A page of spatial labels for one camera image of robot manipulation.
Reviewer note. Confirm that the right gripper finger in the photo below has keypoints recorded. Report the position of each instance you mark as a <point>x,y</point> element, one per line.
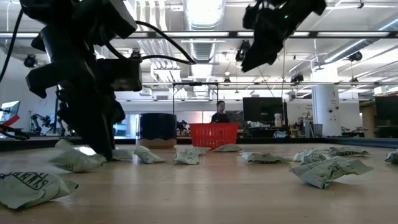
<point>261,53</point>

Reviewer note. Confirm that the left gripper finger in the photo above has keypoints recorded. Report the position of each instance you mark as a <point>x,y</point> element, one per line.
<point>118,114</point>
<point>93,130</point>

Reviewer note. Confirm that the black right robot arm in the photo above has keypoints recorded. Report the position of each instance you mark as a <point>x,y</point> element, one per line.
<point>317,4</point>

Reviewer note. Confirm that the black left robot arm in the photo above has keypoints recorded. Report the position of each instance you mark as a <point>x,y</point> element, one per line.
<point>77,15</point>

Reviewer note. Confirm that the black background robot arm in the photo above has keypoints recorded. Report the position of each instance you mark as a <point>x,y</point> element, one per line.
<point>38,121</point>

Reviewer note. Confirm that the dark blue ceramic mug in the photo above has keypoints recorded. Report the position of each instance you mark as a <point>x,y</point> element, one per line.
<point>157,127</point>

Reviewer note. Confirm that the black round ceiling fixture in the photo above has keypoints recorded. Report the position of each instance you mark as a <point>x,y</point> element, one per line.
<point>355,56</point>
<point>29,60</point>

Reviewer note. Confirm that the black monitor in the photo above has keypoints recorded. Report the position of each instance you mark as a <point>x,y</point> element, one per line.
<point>262,109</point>
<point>387,107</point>

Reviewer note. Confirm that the white bottle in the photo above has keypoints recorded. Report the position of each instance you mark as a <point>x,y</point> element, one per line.
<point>278,120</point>

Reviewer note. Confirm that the grey monitor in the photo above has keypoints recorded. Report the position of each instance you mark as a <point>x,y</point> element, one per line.
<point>9,110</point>

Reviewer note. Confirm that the red black handheld tool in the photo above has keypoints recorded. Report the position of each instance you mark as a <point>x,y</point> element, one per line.
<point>9,120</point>

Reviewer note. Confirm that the person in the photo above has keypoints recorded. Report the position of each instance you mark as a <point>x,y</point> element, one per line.
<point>220,118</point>

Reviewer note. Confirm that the white pillar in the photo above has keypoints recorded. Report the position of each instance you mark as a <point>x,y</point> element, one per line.
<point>326,105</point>

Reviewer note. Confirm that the red plastic basket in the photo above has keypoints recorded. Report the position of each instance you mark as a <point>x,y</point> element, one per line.
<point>214,135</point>

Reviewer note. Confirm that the black overhead camera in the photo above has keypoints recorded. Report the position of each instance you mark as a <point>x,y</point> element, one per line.
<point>242,51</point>

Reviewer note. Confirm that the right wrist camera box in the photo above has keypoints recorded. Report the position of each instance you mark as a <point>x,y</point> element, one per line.
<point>250,17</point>

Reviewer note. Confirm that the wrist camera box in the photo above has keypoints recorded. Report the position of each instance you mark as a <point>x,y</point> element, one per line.
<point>250,17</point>
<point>121,74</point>

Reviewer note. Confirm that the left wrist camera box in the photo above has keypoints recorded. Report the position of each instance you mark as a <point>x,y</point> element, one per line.
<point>121,74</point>

